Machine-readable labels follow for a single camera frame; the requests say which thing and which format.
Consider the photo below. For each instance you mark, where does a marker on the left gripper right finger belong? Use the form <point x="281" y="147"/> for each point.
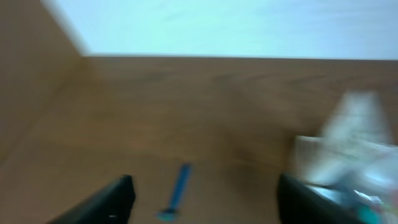
<point x="297" y="204"/>

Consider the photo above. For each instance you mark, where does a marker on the white cardboard box pink interior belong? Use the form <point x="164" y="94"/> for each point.
<point x="359" y="176"/>

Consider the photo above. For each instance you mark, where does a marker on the blue disposable razor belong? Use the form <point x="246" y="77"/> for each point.
<point x="169" y="214"/>

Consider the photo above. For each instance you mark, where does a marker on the white Pantene tube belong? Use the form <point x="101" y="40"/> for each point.
<point x="358" y="116"/>

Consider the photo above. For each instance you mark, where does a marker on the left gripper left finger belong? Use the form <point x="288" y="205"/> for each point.
<point x="110" y="205"/>

